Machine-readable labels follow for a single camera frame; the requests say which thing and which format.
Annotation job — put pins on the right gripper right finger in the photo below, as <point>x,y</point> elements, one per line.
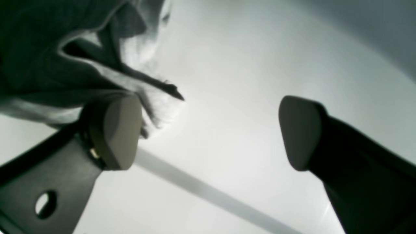
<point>371,189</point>

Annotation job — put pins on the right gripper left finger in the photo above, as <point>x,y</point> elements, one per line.
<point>46,189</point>

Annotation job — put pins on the grey t-shirt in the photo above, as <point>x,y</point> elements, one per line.
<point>59,55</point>

